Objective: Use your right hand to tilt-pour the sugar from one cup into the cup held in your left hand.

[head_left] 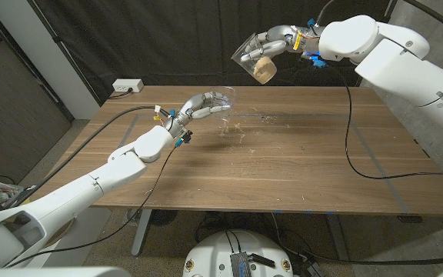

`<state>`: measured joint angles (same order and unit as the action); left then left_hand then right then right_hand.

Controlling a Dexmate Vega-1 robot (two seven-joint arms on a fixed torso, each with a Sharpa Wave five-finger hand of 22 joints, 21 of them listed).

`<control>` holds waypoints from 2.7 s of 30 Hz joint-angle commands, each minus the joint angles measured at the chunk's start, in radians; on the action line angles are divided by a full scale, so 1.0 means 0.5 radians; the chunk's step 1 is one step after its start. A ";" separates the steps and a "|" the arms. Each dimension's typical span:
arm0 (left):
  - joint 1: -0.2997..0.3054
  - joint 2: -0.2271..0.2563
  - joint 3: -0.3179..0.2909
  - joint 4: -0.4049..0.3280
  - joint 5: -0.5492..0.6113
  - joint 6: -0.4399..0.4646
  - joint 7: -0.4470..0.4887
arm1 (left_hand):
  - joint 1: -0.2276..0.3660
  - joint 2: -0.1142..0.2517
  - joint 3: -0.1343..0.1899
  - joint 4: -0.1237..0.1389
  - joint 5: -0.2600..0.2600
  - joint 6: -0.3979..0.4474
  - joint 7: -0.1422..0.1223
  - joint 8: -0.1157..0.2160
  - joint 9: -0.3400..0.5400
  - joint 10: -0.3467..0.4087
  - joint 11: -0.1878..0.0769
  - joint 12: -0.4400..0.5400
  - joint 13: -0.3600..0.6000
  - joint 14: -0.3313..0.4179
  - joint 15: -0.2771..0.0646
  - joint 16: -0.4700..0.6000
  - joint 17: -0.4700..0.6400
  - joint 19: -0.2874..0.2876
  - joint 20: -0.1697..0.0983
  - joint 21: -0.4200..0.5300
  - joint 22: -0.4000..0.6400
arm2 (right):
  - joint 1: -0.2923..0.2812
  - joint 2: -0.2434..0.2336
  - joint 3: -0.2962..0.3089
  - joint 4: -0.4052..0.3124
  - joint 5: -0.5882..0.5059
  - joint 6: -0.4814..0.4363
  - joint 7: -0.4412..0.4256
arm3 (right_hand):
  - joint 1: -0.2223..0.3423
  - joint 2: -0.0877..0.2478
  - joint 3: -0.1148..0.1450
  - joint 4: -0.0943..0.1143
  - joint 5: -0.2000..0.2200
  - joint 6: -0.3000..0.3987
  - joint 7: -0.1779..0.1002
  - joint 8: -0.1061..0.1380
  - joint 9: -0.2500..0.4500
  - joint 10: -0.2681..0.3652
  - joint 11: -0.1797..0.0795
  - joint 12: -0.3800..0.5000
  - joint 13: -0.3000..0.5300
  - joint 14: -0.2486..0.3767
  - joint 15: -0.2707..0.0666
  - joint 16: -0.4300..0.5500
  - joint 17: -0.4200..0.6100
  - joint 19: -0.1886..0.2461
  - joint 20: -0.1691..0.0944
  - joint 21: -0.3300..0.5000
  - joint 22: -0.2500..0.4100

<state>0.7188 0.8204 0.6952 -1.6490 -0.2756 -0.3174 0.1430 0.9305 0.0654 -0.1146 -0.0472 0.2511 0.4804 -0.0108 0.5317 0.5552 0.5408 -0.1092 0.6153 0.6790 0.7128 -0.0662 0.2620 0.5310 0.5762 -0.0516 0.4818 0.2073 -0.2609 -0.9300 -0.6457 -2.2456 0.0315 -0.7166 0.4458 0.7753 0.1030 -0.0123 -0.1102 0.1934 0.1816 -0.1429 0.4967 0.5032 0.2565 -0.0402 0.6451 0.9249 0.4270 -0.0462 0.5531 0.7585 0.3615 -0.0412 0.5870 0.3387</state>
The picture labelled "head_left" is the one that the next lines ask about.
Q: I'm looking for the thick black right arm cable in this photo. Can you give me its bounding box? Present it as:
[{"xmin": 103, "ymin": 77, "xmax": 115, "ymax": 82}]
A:
[{"xmin": 315, "ymin": 0, "xmax": 443, "ymax": 42}]

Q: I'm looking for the dark door panel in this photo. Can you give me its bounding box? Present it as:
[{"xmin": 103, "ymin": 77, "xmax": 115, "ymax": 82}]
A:
[{"xmin": 0, "ymin": 0, "xmax": 72, "ymax": 185}]

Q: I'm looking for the black backdrop curtain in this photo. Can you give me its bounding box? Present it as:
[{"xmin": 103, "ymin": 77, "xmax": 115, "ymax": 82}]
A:
[{"xmin": 27, "ymin": 0, "xmax": 394, "ymax": 105}]

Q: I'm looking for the grey electronics box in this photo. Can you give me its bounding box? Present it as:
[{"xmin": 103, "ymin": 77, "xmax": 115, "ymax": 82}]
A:
[{"xmin": 229, "ymin": 252, "xmax": 252, "ymax": 277}]

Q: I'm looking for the white power strip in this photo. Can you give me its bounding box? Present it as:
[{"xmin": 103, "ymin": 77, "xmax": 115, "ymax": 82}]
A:
[{"xmin": 112, "ymin": 78, "xmax": 145, "ymax": 93}]

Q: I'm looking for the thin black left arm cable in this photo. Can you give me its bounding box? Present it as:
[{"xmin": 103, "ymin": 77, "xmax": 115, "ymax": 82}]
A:
[{"xmin": 5, "ymin": 148, "xmax": 178, "ymax": 269}]

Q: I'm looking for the grey table leg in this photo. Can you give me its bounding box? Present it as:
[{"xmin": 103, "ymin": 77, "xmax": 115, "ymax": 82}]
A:
[
  {"xmin": 131, "ymin": 209, "xmax": 153, "ymax": 258},
  {"xmin": 325, "ymin": 213, "xmax": 350, "ymax": 265}
]

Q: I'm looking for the clear plastic cup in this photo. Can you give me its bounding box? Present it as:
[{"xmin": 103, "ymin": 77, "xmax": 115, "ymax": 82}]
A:
[
  {"xmin": 205, "ymin": 86, "xmax": 238, "ymax": 120},
  {"xmin": 231, "ymin": 32, "xmax": 278, "ymax": 85}
]

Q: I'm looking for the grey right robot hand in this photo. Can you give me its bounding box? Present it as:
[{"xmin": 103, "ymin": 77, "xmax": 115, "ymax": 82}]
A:
[{"xmin": 239, "ymin": 25, "xmax": 322, "ymax": 63}]

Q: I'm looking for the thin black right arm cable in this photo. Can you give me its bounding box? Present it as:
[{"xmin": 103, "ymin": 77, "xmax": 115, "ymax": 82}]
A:
[{"xmin": 335, "ymin": 67, "xmax": 443, "ymax": 181}]

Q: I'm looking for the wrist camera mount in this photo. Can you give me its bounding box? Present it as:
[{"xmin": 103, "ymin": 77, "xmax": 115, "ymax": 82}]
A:
[
  {"xmin": 173, "ymin": 129, "xmax": 195, "ymax": 149},
  {"xmin": 301, "ymin": 52, "xmax": 328, "ymax": 69}
]

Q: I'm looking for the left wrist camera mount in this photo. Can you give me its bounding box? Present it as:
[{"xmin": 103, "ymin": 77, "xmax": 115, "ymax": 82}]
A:
[{"xmin": 173, "ymin": 129, "xmax": 195, "ymax": 149}]

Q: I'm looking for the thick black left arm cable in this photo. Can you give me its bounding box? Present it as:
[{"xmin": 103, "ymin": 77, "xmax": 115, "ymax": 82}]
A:
[{"xmin": 4, "ymin": 105, "xmax": 168, "ymax": 211}]

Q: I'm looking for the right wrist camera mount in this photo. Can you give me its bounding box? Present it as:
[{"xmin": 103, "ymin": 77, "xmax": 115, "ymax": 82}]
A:
[{"xmin": 301, "ymin": 52, "xmax": 328, "ymax": 69}]

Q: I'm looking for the black power strip cord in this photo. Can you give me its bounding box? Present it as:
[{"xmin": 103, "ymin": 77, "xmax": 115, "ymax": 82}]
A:
[{"xmin": 108, "ymin": 88, "xmax": 134, "ymax": 100}]

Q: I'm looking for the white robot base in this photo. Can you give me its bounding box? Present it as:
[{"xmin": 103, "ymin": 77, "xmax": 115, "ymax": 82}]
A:
[{"xmin": 182, "ymin": 229, "xmax": 295, "ymax": 277}]

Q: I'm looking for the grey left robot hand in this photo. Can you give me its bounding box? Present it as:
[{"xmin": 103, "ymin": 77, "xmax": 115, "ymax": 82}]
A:
[{"xmin": 166, "ymin": 91, "xmax": 232, "ymax": 138}]

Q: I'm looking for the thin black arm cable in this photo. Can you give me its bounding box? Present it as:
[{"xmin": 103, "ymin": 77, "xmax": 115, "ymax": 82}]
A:
[
  {"xmin": 335, "ymin": 67, "xmax": 443, "ymax": 181},
  {"xmin": 5, "ymin": 148, "xmax": 178, "ymax": 269}
]

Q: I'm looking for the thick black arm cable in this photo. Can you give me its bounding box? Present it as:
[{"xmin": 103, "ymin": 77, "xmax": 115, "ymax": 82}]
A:
[
  {"xmin": 4, "ymin": 105, "xmax": 168, "ymax": 211},
  {"xmin": 315, "ymin": 0, "xmax": 443, "ymax": 42}
]

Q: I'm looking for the black bar on base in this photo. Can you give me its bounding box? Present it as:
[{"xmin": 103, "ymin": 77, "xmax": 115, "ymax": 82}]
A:
[{"xmin": 250, "ymin": 253, "xmax": 276, "ymax": 269}]

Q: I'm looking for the black backdrop pole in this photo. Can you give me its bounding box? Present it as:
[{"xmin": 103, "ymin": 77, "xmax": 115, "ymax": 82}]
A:
[
  {"xmin": 357, "ymin": 0, "xmax": 398, "ymax": 88},
  {"xmin": 27, "ymin": 0, "xmax": 102, "ymax": 105}
]

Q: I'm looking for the brown sugar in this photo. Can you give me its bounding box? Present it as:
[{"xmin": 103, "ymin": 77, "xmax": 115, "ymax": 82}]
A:
[{"xmin": 252, "ymin": 56, "xmax": 278, "ymax": 85}]

